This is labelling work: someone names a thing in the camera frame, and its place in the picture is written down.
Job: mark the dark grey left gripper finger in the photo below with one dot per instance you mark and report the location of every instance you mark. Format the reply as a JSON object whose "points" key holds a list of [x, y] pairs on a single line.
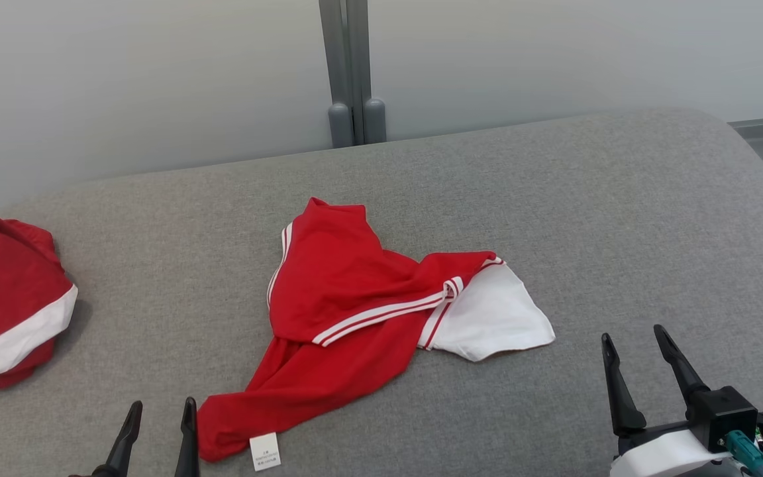
{"points": [[187, 450], [123, 450]]}

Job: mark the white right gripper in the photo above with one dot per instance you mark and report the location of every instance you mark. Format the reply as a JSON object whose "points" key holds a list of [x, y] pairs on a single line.
{"points": [[666, 457]]}

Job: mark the red jersey shirt white sleeve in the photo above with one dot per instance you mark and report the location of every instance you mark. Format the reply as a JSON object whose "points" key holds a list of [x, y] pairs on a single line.
{"points": [[335, 291]]}

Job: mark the grey fabric sofa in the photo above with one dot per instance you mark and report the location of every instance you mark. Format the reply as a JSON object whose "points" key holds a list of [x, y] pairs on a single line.
{"points": [[554, 199]]}

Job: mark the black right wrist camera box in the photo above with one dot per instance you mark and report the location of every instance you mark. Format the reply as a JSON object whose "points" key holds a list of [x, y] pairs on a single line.
{"points": [[722, 414]]}

